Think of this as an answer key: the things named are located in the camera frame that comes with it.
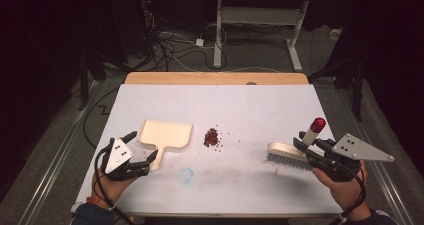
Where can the white power adapter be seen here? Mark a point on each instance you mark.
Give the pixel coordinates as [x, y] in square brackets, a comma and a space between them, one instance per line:
[199, 42]

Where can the cream plastic dustpan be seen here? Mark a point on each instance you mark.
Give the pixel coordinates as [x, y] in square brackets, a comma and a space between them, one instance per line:
[166, 133]

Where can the red wristband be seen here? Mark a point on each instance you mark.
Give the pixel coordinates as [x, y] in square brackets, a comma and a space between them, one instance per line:
[92, 200]

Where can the person's right hand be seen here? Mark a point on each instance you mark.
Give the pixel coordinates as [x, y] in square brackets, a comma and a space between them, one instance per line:
[348, 191]

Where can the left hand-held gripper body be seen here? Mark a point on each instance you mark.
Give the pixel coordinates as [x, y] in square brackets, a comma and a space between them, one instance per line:
[117, 155]

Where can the metal floor rail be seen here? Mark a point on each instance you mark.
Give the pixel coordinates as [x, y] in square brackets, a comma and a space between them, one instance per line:
[56, 155]
[383, 171]

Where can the white metal desk frame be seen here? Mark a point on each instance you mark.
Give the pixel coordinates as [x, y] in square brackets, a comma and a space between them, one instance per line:
[260, 15]

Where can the cream brush with grey bristles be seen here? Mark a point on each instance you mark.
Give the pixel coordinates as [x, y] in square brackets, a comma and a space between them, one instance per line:
[283, 149]

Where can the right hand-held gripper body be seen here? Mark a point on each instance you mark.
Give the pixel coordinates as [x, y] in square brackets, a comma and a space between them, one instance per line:
[358, 149]

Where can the wooden table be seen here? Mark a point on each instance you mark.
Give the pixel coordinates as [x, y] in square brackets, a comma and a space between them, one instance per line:
[216, 78]

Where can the white power strip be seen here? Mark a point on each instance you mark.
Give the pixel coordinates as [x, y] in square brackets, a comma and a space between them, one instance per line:
[335, 34]

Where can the person's left hand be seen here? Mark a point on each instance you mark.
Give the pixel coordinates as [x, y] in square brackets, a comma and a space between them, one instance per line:
[111, 188]

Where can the pile of red beans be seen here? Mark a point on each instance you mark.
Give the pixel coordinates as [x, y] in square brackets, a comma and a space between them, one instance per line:
[211, 138]

